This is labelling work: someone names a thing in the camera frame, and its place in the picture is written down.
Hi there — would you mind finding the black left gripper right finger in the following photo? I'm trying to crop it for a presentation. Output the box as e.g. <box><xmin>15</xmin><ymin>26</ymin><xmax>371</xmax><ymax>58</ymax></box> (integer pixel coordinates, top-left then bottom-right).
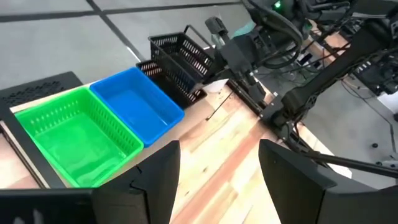
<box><xmin>258</xmin><ymin>138</ymin><xmax>398</xmax><ymax>224</ymax></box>

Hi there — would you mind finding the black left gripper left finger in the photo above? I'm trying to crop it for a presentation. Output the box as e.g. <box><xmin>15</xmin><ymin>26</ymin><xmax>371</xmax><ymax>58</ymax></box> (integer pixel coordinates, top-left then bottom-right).
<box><xmin>0</xmin><ymin>140</ymin><xmax>182</xmax><ymax>224</ymax></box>

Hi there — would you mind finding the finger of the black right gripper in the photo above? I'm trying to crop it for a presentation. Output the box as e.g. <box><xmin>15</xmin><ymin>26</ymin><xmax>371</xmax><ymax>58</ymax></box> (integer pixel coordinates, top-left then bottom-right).
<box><xmin>205</xmin><ymin>16</ymin><xmax>231</xmax><ymax>44</ymax></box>
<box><xmin>238</xmin><ymin>70</ymin><xmax>267</xmax><ymax>100</ymax></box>

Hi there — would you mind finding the black plastic slotted basket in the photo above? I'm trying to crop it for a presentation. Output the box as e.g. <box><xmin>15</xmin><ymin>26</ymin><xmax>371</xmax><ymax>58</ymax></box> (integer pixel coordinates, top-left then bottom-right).
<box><xmin>148</xmin><ymin>32</ymin><xmax>216</xmax><ymax>94</ymax></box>
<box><xmin>136</xmin><ymin>58</ymin><xmax>208</xmax><ymax>109</ymax></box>

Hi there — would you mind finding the green plastic slotted basket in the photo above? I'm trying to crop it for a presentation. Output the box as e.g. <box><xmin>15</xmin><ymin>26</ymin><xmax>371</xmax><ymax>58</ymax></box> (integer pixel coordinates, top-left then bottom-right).
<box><xmin>14</xmin><ymin>86</ymin><xmax>145</xmax><ymax>189</ymax></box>

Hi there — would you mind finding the blue plastic slotted basket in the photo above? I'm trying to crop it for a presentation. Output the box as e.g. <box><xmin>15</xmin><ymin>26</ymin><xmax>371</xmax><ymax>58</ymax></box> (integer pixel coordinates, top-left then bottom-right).
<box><xmin>89</xmin><ymin>67</ymin><xmax>186</xmax><ymax>148</ymax></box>

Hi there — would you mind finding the teal plastic object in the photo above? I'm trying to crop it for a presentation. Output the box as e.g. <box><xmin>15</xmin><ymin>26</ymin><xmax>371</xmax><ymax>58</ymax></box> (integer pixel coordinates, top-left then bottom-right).
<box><xmin>233</xmin><ymin>21</ymin><xmax>253</xmax><ymax>37</ymax></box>

